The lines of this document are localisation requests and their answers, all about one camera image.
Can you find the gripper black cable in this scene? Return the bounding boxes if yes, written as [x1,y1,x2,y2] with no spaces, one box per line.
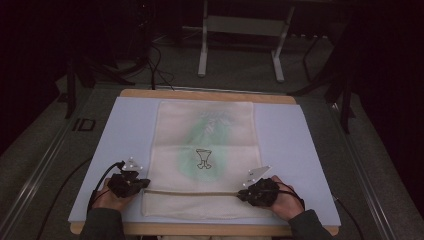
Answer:
[86,160,126,214]
[276,181,306,211]

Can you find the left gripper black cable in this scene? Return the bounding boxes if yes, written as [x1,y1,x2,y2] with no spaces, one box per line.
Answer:
[86,160,126,214]

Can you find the white metal stand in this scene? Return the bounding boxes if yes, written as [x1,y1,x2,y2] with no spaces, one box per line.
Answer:
[181,0,297,84]

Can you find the black floor cables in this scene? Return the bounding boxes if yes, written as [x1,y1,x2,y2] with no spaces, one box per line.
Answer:
[133,41,176,92]

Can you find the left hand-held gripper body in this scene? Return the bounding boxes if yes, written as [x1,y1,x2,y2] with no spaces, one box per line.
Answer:
[106,156,145,199]

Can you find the light blue foam mat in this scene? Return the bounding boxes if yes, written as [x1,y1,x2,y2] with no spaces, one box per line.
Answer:
[67,96,342,228]

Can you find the wooden table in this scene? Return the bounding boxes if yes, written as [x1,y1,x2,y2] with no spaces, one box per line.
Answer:
[69,88,340,237]

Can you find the metal floor rail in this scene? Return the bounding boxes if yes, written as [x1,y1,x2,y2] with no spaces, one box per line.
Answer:
[328,101,399,240]
[0,113,79,240]

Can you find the black metal stand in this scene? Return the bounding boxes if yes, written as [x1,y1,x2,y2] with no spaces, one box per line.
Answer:
[287,31,357,135]
[57,54,136,120]

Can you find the white mesh laundry bag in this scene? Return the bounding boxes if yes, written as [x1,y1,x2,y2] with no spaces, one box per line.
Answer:
[140,100,274,220]

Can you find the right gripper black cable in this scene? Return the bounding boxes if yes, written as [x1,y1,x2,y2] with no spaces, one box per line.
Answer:
[276,181,306,211]

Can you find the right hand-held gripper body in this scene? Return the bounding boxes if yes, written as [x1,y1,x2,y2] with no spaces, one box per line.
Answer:
[241,165,282,208]

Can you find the green garment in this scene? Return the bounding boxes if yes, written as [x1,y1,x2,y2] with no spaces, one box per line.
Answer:
[175,111,235,184]

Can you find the black floor bracket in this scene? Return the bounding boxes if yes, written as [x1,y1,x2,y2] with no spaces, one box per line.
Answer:
[71,117,97,132]

